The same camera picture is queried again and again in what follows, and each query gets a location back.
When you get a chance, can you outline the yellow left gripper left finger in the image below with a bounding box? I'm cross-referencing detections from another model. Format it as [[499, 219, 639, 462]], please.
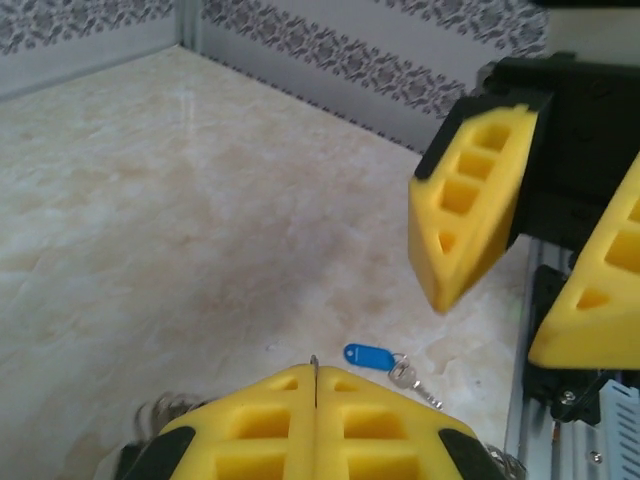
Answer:
[[117, 364, 317, 480]]

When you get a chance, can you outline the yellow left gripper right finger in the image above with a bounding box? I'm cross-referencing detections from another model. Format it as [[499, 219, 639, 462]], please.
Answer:
[[315, 365, 507, 480]]

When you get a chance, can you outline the silver key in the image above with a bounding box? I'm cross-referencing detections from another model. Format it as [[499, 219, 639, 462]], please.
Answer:
[[389, 352, 444, 411]]

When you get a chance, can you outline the blue plastic key tag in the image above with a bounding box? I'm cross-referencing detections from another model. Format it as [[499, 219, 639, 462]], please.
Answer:
[[343, 342, 397, 369]]

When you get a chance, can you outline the white slotted cable duct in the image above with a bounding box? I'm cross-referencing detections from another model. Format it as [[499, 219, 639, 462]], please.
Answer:
[[597, 369, 640, 480]]

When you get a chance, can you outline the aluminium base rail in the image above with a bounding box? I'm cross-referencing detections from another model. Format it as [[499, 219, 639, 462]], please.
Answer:
[[503, 234, 617, 480]]

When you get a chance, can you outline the aluminium frame post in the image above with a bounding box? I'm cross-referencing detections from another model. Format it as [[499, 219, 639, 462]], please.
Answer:
[[174, 0, 202, 54]]

